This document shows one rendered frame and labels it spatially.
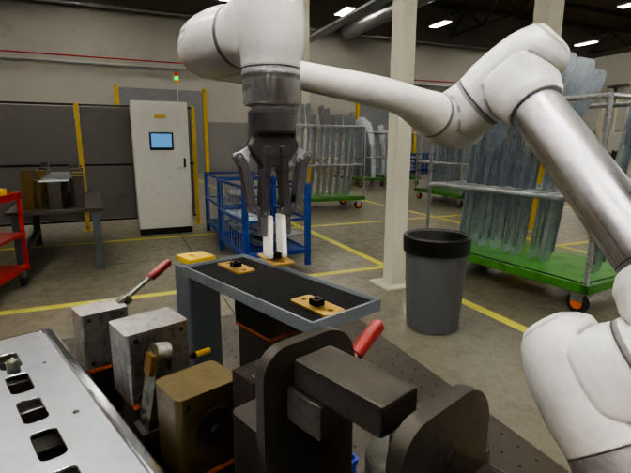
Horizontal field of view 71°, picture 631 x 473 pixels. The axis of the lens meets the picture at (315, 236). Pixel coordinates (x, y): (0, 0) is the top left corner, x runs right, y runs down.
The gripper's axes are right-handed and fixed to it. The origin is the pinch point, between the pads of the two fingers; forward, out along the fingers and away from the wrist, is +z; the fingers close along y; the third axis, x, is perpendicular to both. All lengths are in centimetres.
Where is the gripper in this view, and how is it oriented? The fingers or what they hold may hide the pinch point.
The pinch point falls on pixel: (274, 235)
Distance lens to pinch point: 74.4
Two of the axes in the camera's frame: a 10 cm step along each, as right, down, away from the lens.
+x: 4.4, 1.8, -8.8
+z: 0.0, 9.8, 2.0
